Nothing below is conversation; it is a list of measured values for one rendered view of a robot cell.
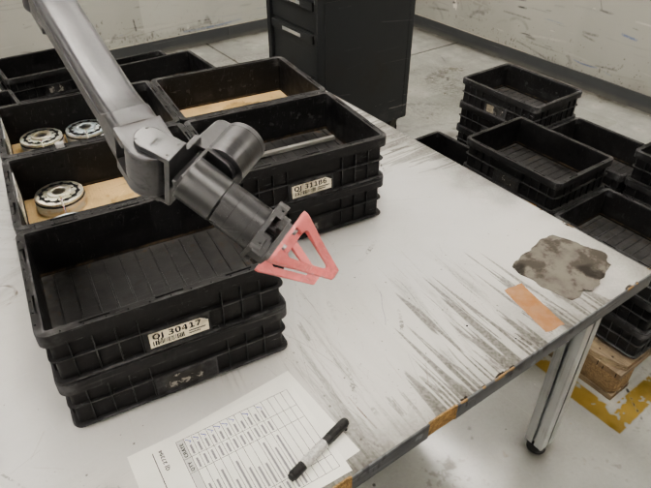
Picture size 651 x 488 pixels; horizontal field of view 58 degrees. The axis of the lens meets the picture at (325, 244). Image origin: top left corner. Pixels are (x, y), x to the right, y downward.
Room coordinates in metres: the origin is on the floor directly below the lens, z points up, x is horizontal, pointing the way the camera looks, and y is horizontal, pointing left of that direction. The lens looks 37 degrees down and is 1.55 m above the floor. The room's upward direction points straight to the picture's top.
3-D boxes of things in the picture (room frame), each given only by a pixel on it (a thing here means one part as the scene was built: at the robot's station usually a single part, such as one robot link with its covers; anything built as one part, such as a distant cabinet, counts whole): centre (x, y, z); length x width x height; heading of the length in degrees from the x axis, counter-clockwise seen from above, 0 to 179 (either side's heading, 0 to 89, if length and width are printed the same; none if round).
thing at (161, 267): (0.81, 0.31, 0.87); 0.40 x 0.30 x 0.11; 118
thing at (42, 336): (0.81, 0.31, 0.92); 0.40 x 0.30 x 0.02; 118
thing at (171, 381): (0.81, 0.31, 0.76); 0.40 x 0.30 x 0.12; 118
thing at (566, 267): (1.04, -0.55, 0.71); 0.22 x 0.19 x 0.01; 126
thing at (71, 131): (1.40, 0.63, 0.86); 0.10 x 0.10 x 0.01
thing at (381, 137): (1.26, 0.10, 0.92); 0.40 x 0.30 x 0.02; 118
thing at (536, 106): (2.36, -0.82, 0.37); 0.40 x 0.30 x 0.45; 36
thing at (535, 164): (1.80, -0.73, 0.37); 0.40 x 0.30 x 0.45; 36
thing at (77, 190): (1.09, 0.58, 0.86); 0.10 x 0.10 x 0.01
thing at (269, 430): (0.54, 0.13, 0.70); 0.33 x 0.23 x 0.01; 126
